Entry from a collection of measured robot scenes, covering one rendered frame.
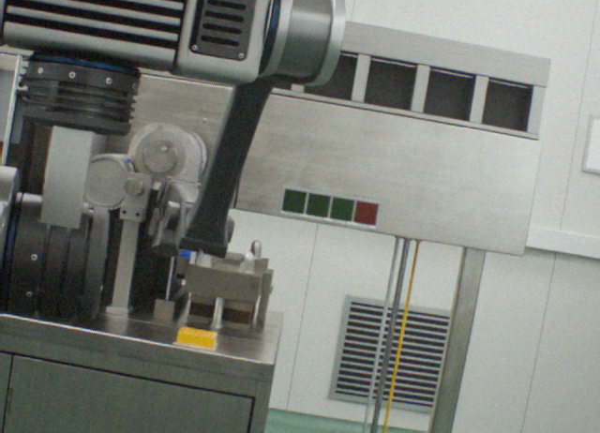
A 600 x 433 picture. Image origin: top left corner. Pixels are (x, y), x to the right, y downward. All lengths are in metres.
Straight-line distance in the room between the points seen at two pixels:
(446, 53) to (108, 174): 0.91
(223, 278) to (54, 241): 1.08
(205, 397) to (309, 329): 2.95
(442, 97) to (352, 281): 2.38
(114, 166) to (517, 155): 1.01
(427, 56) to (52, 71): 1.55
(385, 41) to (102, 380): 1.12
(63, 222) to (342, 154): 1.46
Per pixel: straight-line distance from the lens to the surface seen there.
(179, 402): 2.03
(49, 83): 1.16
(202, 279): 2.21
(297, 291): 4.91
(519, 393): 5.11
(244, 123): 1.47
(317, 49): 1.20
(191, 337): 1.99
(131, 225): 2.21
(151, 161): 2.22
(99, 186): 2.26
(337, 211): 2.54
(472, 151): 2.57
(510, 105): 2.67
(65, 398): 2.07
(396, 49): 2.57
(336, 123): 2.54
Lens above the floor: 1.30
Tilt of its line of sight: 3 degrees down
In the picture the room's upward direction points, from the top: 9 degrees clockwise
